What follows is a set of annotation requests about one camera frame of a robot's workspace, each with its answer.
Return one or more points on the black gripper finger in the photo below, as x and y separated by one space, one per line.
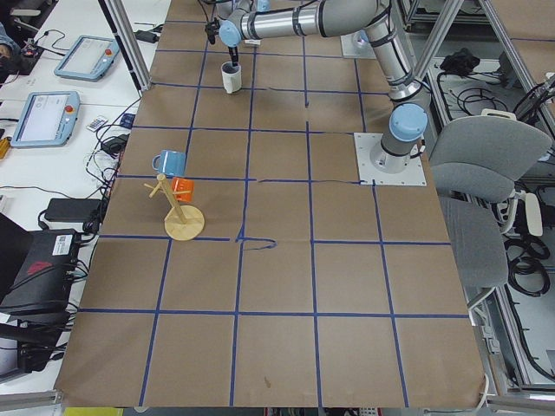
233 52

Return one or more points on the white cup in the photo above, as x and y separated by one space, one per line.
231 77

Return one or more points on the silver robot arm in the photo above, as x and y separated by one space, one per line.
243 21

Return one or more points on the blue mug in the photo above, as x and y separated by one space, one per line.
169 162

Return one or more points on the orange mug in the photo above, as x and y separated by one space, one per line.
182 189

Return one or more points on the upper teach pendant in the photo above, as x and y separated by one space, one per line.
89 58

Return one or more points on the teach pendant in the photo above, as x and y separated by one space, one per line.
47 119
89 58

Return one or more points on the wooden mug tree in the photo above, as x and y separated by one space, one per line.
183 222

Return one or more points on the lower teach pendant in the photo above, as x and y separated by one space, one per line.
47 119

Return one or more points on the black power adapter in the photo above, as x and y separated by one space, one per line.
71 210

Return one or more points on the grey office chair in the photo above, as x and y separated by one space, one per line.
475 163

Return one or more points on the black computer box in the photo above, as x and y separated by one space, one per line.
35 267

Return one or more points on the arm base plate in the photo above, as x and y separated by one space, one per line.
357 46
377 167

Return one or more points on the aluminium frame post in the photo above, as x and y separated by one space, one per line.
118 22

